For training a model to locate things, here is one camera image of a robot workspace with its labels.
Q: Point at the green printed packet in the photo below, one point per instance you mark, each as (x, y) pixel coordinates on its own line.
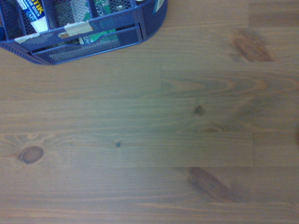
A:
(100, 37)

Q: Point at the black mesh desk organizer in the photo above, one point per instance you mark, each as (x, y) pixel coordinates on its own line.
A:
(149, 16)

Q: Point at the large masking tape label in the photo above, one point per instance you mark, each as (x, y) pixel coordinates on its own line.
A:
(78, 26)

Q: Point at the white blue glue stick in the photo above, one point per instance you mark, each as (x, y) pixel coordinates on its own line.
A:
(35, 14)

